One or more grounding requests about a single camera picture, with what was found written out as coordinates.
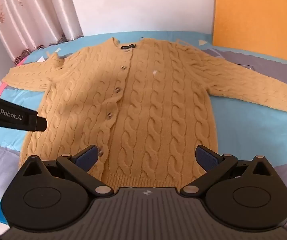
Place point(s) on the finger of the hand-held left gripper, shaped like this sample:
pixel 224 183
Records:
pixel 41 125

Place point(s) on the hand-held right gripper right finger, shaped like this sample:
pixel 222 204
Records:
pixel 206 158

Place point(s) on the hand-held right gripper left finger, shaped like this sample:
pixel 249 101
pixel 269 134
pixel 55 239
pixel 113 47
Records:
pixel 87 158

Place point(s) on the pink hoop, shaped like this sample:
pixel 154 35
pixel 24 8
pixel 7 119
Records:
pixel 1 88

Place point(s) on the blue and grey printed bedsheet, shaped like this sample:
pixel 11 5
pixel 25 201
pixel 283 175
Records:
pixel 246 130

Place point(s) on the pink patterned curtain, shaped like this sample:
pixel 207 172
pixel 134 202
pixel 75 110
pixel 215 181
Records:
pixel 21 17

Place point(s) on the orange board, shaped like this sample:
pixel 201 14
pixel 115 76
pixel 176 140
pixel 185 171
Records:
pixel 258 17

